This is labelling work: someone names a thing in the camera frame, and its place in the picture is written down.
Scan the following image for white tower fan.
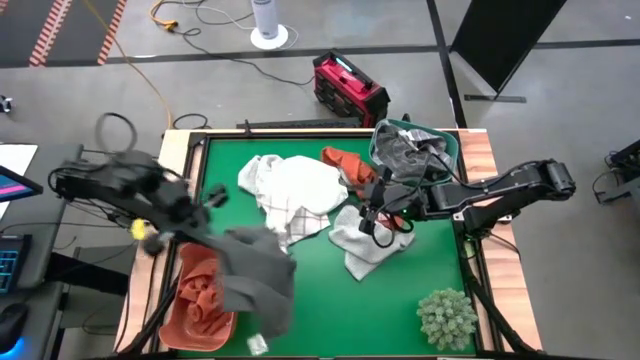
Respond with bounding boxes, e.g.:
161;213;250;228
249;0;290;51

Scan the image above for white paper sheet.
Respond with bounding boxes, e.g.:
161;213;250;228
0;143;39;221

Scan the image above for orange plastic basket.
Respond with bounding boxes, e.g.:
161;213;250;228
158;242;239;353

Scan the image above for grey desk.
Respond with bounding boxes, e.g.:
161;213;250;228
0;142;85;360

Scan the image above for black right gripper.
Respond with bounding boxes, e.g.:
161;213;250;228
358;167;432;236

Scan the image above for green plastic basket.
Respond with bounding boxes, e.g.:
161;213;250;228
368;118;460;190

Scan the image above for black orange-striped floor mat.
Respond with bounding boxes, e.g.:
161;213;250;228
0;0;129;69

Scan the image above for red black toolbox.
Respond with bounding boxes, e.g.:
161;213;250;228
312;48;392;129

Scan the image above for black divider panel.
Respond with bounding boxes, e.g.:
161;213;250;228
449;0;570;105

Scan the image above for artificial green plant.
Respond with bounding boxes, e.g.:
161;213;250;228
416;287;480;352

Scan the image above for black floor cable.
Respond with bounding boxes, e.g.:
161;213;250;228
172;27;317;87

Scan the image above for light grey waffle towel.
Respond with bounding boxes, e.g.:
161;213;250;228
328;203;416;283

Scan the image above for black frame strut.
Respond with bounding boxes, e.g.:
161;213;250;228
459;239;539;357
117;239;199;357

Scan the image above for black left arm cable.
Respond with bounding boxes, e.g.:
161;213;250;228
94;112;139;154

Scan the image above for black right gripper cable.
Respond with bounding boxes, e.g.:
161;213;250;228
372;214;416;250

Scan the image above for yellow cable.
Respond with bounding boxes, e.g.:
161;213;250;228
82;0;174;130

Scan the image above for orange extension cable plug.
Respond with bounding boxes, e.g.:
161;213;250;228
149;0;180;32

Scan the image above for orange towel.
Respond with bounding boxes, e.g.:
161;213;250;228
177;244;236;339
319;146;380;199

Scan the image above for dark grey waffle towel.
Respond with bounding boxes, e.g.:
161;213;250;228
214;227;298;357

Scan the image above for black computer mouse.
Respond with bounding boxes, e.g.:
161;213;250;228
0;302;30;351

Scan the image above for white red-striped towel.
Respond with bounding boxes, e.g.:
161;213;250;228
237;153;332;253

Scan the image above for tablet screen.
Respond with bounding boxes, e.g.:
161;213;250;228
0;164;45;204

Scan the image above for black keyboard blue keys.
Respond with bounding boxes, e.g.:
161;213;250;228
0;233;32;296

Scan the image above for grey checked towel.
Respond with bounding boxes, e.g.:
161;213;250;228
373;123;454;184

